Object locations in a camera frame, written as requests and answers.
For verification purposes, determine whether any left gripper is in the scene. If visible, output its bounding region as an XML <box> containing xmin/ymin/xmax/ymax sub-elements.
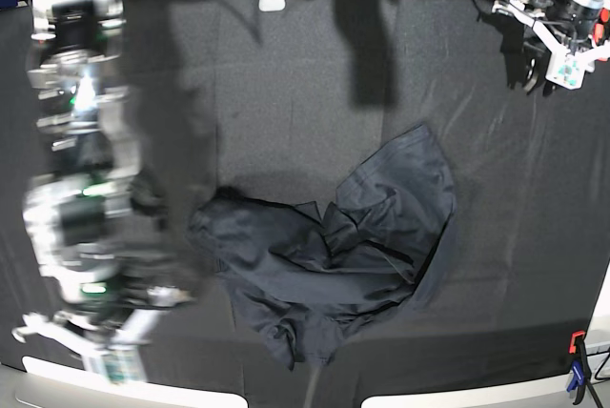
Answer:
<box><xmin>492</xmin><ymin>0</ymin><xmax>609</xmax><ymax>91</ymax></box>

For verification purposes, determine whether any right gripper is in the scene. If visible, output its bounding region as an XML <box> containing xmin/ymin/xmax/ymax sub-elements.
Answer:
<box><xmin>11</xmin><ymin>259</ymin><xmax>197</xmax><ymax>384</ymax></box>

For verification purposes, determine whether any dark grey t-shirt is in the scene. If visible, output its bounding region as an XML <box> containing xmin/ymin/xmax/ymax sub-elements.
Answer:
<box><xmin>187</xmin><ymin>125</ymin><xmax>457</xmax><ymax>368</ymax></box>

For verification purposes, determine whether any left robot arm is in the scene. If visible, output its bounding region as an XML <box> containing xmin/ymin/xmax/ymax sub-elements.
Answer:
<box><xmin>491</xmin><ymin>0</ymin><xmax>609</xmax><ymax>95</ymax></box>

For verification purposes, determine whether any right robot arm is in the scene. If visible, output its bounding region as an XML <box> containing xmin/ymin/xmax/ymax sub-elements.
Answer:
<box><xmin>12</xmin><ymin>0</ymin><xmax>192</xmax><ymax>384</ymax></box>

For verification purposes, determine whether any red blue clamp near right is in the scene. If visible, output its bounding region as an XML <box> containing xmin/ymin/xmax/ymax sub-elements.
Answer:
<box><xmin>566</xmin><ymin>330</ymin><xmax>603</xmax><ymax>408</ymax></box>

